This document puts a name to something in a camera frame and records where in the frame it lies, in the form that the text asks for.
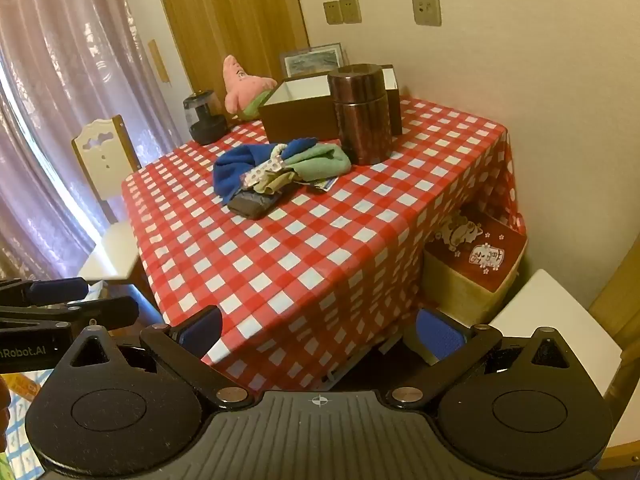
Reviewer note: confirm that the black cylindrical jar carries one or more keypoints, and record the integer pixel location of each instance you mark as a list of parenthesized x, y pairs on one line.
[(205, 122)]

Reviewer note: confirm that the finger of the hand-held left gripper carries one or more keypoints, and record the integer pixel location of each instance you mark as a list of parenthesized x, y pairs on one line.
[(110, 311), (60, 291)]

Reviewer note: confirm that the blue scalloped cloth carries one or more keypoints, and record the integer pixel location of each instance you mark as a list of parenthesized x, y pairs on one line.
[(300, 147)]

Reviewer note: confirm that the red printed gift box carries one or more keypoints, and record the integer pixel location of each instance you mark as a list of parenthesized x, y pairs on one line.
[(480, 255)]

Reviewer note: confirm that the small colourful printed packet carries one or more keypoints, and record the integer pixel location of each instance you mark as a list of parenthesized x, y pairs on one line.
[(326, 183)]

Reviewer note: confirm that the brown metal canister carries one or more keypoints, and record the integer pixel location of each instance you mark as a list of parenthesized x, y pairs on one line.
[(362, 120)]

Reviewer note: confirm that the blue checked blanket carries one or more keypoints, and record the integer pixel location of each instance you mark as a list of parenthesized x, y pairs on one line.
[(22, 410)]

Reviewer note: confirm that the white wooden chair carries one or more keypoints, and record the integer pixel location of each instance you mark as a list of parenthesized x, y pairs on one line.
[(102, 155), (550, 305)]

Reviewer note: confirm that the red white checked tablecloth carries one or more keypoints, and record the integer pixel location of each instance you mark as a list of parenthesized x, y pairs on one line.
[(300, 240)]

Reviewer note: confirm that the white polka dot cloth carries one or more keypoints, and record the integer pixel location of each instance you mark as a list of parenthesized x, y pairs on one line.
[(267, 167)]

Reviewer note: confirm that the dark brown pouch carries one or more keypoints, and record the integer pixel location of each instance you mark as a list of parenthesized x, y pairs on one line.
[(250, 206)]

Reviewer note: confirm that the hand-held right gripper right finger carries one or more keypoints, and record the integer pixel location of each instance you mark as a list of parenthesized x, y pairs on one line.
[(442, 335)]

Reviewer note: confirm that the green cloth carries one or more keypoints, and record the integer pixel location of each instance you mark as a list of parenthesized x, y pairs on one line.
[(320, 162)]

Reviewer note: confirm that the wooden door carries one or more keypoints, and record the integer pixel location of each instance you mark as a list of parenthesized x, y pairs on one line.
[(225, 20)]

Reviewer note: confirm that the beige wall power socket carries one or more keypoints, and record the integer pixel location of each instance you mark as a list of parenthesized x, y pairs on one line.
[(350, 10), (332, 11)]

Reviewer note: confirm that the brown cardboard box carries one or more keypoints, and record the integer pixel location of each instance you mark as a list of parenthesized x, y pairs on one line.
[(300, 122)]

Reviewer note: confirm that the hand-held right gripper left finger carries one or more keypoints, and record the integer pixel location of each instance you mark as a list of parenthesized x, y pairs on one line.
[(200, 332)]

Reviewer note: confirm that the pink starfish plush toy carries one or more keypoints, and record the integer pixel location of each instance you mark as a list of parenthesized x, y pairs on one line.
[(240, 90)]

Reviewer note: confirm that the small wooden wall plaque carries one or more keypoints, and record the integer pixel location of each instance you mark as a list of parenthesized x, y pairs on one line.
[(157, 60)]

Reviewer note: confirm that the lilac curtain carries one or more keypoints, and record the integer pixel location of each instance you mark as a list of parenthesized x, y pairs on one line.
[(60, 110)]

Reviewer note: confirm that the clear acrylic picture frame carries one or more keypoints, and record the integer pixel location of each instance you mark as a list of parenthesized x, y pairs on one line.
[(312, 60)]

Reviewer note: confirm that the khaki cloth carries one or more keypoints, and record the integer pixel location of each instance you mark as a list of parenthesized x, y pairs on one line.
[(275, 182)]

